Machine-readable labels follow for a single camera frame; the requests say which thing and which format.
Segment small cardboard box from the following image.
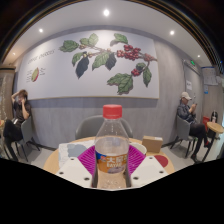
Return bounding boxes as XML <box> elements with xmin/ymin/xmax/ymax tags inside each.
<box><xmin>141</xmin><ymin>135</ymin><xmax>164</xmax><ymax>154</ymax></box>

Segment small round wooden table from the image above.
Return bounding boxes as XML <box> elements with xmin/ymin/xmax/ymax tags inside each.
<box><xmin>201</xmin><ymin>121</ymin><xmax>224</xmax><ymax>163</ymax></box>

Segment flat round red coaster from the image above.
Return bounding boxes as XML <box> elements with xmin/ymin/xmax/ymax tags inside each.
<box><xmin>153</xmin><ymin>154</ymin><xmax>169</xmax><ymax>168</ymax></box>

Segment person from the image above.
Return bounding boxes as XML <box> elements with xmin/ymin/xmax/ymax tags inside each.
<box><xmin>176</xmin><ymin>91</ymin><xmax>211</xmax><ymax>161</ymax></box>
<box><xmin>2</xmin><ymin>89</ymin><xmax>33</xmax><ymax>161</ymax></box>

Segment round ceiling lights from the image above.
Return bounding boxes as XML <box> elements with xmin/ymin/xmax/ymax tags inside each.
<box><xmin>36</xmin><ymin>8</ymin><xmax>203</xmax><ymax>59</ymax></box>

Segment white paper mat grey print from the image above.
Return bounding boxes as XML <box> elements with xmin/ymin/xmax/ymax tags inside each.
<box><xmin>58</xmin><ymin>139</ymin><xmax>96</xmax><ymax>168</ymax></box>

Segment clear red-capped water bottle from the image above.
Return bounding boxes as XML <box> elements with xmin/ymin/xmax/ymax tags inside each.
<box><xmin>94</xmin><ymin>104</ymin><xmax>130</xmax><ymax>190</ymax></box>

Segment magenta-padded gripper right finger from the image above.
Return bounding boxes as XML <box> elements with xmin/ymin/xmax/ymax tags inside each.
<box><xmin>125</xmin><ymin>144</ymin><xmax>169</xmax><ymax>189</ymax></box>

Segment red box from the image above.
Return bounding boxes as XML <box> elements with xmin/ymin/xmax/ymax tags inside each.
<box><xmin>202</xmin><ymin>115</ymin><xmax>211</xmax><ymax>133</ymax></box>

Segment grey upholstered chair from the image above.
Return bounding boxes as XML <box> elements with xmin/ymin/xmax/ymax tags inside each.
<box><xmin>74</xmin><ymin>114</ymin><xmax>134</xmax><ymax>141</ymax></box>

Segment white notice board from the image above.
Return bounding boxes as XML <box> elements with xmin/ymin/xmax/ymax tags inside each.
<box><xmin>200</xmin><ymin>66</ymin><xmax>219</xmax><ymax>87</ymax></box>

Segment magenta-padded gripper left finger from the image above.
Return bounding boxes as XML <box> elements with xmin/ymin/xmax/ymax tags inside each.
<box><xmin>55</xmin><ymin>144</ymin><xmax>99</xmax><ymax>190</ymax></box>

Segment grey chair with black legs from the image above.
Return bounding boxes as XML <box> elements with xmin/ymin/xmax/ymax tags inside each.
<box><xmin>170</xmin><ymin>114</ymin><xmax>198</xmax><ymax>158</ymax></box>
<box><xmin>13</xmin><ymin>115</ymin><xmax>41</xmax><ymax>158</ymax></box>

